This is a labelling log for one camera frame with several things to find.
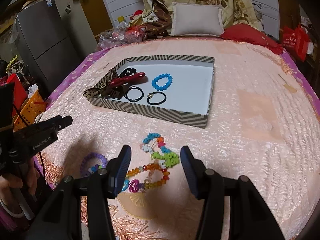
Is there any orange yellow crystal bracelet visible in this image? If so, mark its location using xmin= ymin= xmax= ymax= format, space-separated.
xmin=121 ymin=163 xmax=171 ymax=194

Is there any thin black hair tie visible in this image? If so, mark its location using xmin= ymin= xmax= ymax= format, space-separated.
xmin=124 ymin=86 xmax=145 ymax=103

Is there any red satin bow scrunchie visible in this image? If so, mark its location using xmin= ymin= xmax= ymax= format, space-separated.
xmin=108 ymin=72 xmax=145 ymax=88

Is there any orange plastic basket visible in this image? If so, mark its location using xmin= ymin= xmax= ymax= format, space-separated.
xmin=13 ymin=90 xmax=47 ymax=132

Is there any left hand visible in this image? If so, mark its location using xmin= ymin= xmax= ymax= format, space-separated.
xmin=1 ymin=158 xmax=40 ymax=199

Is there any leopard print bow scrunchie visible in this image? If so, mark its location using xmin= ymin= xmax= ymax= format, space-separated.
xmin=83 ymin=68 xmax=129 ymax=100

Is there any grey refrigerator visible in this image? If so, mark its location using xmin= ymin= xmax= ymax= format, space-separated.
xmin=15 ymin=0 xmax=81 ymax=98

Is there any striped shallow cardboard box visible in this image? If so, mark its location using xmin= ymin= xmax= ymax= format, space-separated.
xmin=87 ymin=55 xmax=215 ymax=128

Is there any purple white bead bracelet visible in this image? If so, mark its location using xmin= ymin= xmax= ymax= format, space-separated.
xmin=80 ymin=152 xmax=109 ymax=178

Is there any red shopping bag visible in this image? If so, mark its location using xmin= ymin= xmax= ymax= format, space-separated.
xmin=281 ymin=24 xmax=310 ymax=62

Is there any white small pillow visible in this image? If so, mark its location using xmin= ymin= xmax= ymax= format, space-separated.
xmin=170 ymin=3 xmax=224 ymax=37

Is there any pink quilted bedspread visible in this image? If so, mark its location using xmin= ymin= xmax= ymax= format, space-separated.
xmin=39 ymin=38 xmax=319 ymax=239

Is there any multicolour flower bead bracelet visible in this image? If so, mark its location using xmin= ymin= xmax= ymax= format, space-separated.
xmin=141 ymin=132 xmax=181 ymax=169

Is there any clear plastic bag pile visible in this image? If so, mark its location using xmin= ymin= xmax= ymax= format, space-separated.
xmin=96 ymin=22 xmax=146 ymax=51

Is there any santa plush toy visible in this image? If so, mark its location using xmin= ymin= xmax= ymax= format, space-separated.
xmin=129 ymin=10 xmax=144 ymax=27

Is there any blue bead bracelet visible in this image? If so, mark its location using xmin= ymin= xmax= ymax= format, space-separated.
xmin=151 ymin=73 xmax=174 ymax=92

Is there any black cable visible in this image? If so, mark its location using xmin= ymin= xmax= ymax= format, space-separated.
xmin=12 ymin=103 xmax=47 ymax=184

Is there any red cushion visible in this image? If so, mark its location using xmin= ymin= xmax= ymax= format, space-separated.
xmin=220 ymin=23 xmax=283 ymax=55

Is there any black hair tie with charm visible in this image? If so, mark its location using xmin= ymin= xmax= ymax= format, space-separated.
xmin=146 ymin=91 xmax=168 ymax=106

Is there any black fluffy scrunchie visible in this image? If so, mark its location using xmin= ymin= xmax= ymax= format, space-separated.
xmin=119 ymin=68 xmax=137 ymax=78

